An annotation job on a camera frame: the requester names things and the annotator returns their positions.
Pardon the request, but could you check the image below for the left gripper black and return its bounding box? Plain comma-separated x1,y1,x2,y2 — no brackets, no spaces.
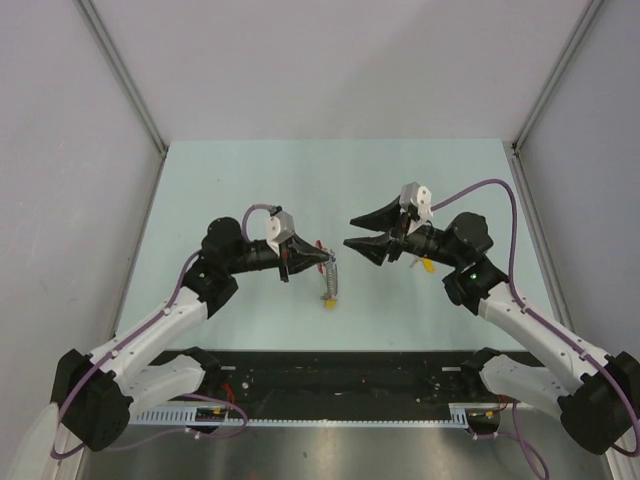
226,233,328,282

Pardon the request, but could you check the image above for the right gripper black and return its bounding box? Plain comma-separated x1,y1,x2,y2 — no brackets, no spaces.
344,195,462,268

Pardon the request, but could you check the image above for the keyring with chain and tags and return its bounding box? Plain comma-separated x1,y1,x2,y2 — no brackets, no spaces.
316,240,339,310

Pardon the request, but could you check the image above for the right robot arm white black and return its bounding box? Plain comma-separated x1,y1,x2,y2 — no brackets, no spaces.
343,198,639,455

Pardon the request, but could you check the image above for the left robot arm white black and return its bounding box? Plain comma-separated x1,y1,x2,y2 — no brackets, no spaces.
51,211,331,452

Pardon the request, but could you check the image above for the yellow key tag with key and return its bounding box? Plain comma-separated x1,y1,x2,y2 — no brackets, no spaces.
409,257,436,274

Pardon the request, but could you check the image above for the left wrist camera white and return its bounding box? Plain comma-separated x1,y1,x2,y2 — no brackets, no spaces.
265,206,295,256

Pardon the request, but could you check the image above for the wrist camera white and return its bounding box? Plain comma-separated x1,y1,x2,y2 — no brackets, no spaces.
265,206,295,256
399,182,433,221

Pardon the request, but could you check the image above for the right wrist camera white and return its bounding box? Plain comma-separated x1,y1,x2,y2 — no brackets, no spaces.
399,182,433,221

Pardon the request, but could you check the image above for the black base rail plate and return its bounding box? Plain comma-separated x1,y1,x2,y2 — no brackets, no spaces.
144,347,521,421

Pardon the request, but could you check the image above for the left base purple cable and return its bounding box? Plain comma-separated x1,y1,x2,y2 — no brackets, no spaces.
184,389,249,441

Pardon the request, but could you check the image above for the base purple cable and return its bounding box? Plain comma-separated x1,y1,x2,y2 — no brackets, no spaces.
184,389,249,441
469,399,551,480

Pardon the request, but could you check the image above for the white slotted cable duct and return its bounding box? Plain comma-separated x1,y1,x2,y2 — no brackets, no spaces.
130,402,499,428

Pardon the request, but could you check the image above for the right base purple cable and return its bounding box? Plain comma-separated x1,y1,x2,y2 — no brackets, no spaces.
469,399,551,480

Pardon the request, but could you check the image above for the left aluminium frame post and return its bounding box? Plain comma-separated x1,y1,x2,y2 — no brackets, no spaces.
74,0,168,159

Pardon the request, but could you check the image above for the aluminium frame post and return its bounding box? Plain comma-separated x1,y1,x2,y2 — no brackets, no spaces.
504,0,609,153
74,0,168,159

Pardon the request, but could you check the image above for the right aluminium frame post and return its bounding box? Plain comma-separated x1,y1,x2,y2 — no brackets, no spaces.
504,0,609,153

